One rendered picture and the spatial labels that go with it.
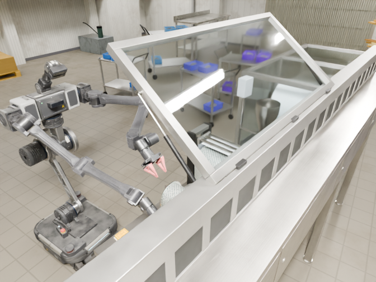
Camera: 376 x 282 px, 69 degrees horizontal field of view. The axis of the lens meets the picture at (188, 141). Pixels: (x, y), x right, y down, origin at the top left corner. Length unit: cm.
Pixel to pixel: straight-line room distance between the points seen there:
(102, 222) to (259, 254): 198
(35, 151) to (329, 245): 275
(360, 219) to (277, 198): 238
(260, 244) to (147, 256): 43
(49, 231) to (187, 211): 219
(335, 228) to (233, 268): 242
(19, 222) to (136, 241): 279
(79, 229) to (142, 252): 208
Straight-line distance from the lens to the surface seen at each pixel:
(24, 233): 327
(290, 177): 125
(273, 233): 100
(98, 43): 951
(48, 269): 288
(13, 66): 816
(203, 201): 75
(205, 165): 80
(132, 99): 185
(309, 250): 274
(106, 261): 66
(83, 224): 275
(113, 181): 153
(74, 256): 256
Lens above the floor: 217
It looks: 31 degrees down
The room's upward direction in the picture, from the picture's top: straight up
